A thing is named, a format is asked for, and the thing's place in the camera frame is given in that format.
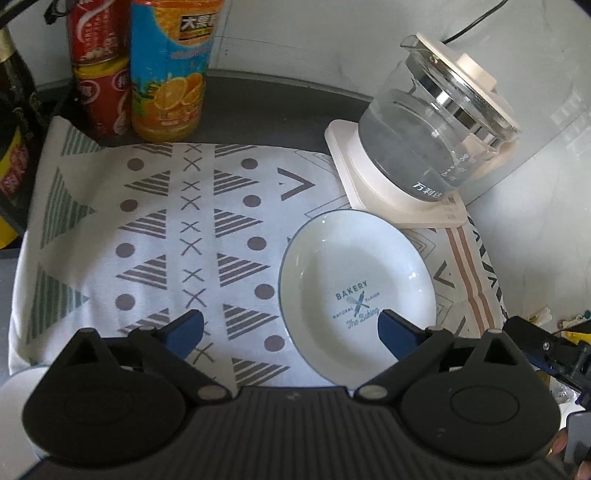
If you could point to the large dark soy sauce bottle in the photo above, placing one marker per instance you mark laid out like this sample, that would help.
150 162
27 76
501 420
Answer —
16 138

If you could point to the white plate with rolling-pin print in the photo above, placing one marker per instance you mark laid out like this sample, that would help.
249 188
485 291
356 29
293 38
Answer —
355 277

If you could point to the person's right hand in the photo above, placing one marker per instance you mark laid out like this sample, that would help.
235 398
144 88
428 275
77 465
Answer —
559 447

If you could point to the patterned fringed table mat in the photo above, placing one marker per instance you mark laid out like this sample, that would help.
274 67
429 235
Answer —
157 221

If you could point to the cream kettle base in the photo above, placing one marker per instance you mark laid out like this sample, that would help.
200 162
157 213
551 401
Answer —
369 184

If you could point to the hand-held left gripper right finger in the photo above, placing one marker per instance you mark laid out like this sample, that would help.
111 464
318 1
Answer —
392 330

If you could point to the white plate with flower print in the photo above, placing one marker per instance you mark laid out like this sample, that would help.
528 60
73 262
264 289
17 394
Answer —
18 406

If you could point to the orange juice bottle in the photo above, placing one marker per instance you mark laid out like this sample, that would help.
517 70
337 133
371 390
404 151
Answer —
168 69

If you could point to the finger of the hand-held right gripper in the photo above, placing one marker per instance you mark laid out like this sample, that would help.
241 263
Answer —
561 355

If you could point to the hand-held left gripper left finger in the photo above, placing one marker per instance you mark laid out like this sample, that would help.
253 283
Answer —
187 325

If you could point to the glass kettle with cream lid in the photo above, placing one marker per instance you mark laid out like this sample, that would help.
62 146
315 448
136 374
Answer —
429 129

